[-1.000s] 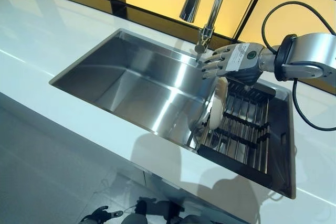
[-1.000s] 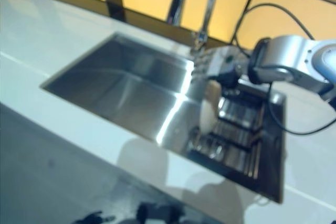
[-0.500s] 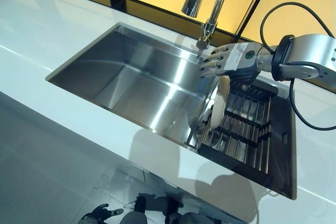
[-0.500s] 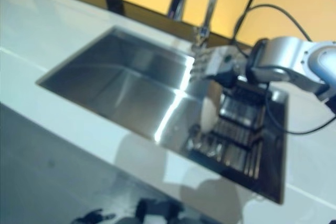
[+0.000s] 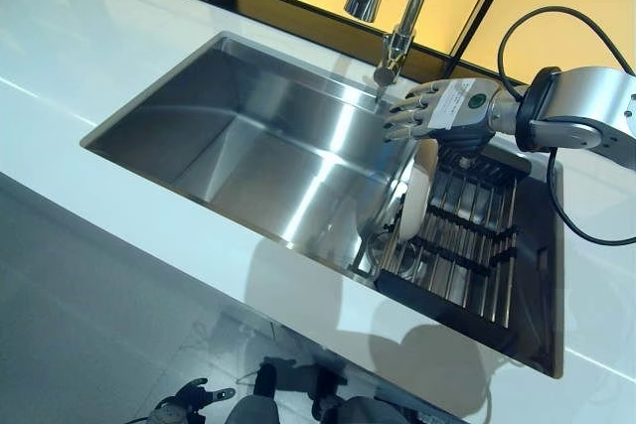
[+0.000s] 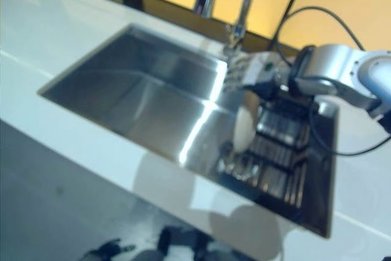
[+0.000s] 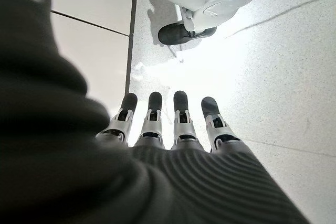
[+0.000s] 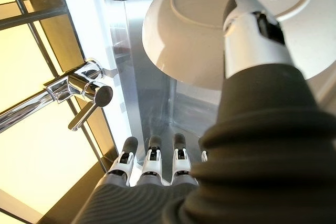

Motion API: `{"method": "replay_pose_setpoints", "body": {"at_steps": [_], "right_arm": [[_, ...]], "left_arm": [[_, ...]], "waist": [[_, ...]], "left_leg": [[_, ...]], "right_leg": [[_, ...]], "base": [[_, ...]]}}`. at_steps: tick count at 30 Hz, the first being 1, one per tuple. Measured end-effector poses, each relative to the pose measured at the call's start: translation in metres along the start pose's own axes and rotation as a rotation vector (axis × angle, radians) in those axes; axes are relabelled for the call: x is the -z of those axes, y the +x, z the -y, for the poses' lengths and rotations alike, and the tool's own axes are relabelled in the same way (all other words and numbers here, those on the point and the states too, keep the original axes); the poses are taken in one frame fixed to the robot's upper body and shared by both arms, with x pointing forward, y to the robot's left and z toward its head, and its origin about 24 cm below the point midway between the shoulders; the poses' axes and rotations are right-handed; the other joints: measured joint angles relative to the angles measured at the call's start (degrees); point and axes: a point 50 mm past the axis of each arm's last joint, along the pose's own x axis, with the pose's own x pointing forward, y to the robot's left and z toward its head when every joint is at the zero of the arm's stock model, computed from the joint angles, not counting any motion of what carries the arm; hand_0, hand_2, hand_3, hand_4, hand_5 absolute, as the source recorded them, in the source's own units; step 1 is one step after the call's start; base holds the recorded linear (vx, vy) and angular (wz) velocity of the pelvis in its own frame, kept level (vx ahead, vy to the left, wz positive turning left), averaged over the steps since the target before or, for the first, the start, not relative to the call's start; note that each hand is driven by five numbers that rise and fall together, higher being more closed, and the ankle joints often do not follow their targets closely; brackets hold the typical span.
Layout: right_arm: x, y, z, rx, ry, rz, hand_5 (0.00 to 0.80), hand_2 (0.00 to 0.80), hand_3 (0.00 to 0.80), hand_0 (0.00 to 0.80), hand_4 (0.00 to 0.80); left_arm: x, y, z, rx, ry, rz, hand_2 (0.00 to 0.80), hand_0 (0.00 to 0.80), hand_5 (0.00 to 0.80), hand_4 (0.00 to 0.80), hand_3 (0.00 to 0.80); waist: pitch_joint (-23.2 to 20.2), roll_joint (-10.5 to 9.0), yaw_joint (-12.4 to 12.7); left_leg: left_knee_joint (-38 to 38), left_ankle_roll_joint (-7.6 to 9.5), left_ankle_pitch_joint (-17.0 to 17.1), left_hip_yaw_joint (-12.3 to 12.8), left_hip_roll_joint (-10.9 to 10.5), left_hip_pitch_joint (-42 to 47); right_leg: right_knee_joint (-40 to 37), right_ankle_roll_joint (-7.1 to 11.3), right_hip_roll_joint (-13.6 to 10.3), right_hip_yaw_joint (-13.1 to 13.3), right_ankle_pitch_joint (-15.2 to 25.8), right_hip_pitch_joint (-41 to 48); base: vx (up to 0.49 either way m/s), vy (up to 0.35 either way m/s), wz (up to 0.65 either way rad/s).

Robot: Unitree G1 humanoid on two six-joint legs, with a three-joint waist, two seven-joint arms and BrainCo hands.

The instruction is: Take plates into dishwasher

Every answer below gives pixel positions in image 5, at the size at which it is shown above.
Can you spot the black robot foot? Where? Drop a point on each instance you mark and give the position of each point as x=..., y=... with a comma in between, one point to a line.
x=325, y=386
x=266, y=379

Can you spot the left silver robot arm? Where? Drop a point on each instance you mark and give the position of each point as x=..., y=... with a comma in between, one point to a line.
x=146, y=416

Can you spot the chrome kitchen faucet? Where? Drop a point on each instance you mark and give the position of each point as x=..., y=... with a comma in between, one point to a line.
x=417, y=2

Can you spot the black left robot foot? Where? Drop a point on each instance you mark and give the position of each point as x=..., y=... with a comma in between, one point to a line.
x=266, y=379

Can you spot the dark window frame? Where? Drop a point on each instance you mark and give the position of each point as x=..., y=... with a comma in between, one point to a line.
x=487, y=12

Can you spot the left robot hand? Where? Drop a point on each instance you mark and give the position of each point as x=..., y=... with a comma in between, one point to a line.
x=186, y=404

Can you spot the white left robot leg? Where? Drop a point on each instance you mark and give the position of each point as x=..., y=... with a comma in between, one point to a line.
x=253, y=411

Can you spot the cream ceramic plate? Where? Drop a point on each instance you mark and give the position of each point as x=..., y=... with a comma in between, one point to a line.
x=417, y=195

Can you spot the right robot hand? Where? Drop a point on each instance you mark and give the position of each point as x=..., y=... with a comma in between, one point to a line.
x=457, y=111

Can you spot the stainless steel sink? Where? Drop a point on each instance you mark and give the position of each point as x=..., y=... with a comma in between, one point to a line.
x=248, y=146

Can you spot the white right robot leg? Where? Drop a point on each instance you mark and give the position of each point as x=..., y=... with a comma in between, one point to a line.
x=367, y=411

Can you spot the black right robot foot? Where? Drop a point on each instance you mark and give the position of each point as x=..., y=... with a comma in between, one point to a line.
x=325, y=386

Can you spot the roll-up steel drying rack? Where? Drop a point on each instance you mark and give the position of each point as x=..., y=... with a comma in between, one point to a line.
x=467, y=245

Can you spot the white robot leg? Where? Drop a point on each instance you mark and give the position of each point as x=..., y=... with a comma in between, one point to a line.
x=367, y=411
x=253, y=411

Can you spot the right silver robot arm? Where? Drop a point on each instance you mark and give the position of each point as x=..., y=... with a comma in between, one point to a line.
x=581, y=106

